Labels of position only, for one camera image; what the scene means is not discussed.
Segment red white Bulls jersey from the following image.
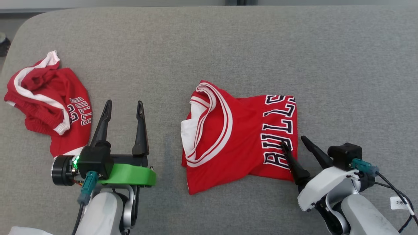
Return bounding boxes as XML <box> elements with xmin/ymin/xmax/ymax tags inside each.
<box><xmin>180</xmin><ymin>80</ymin><xmax>298</xmax><ymax>196</ymax></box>

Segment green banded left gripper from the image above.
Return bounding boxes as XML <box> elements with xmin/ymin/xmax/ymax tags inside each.
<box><xmin>51</xmin><ymin>99</ymin><xmax>157</xmax><ymax>187</ymax></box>

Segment red white Bulls shorts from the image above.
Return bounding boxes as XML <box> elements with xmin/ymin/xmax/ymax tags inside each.
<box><xmin>4</xmin><ymin>50</ymin><xmax>93</xmax><ymax>158</ymax></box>

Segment white cable strap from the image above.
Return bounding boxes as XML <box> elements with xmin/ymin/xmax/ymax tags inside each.
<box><xmin>8</xmin><ymin>226</ymin><xmax>53</xmax><ymax>235</ymax></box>

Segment white cable label tag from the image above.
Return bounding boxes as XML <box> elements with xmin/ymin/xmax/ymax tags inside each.
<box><xmin>390</xmin><ymin>196</ymin><xmax>409</xmax><ymax>210</ymax></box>

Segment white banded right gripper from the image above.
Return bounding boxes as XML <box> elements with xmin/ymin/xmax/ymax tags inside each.
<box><xmin>280</xmin><ymin>135</ymin><xmax>377</xmax><ymax>212</ymax></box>

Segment dark round object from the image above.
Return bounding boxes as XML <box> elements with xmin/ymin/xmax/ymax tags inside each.
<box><xmin>0</xmin><ymin>32</ymin><xmax>11</xmax><ymax>57</ymax></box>

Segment grey fabric sofa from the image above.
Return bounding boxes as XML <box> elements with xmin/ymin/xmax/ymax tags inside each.
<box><xmin>0</xmin><ymin>5</ymin><xmax>418</xmax><ymax>235</ymax></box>

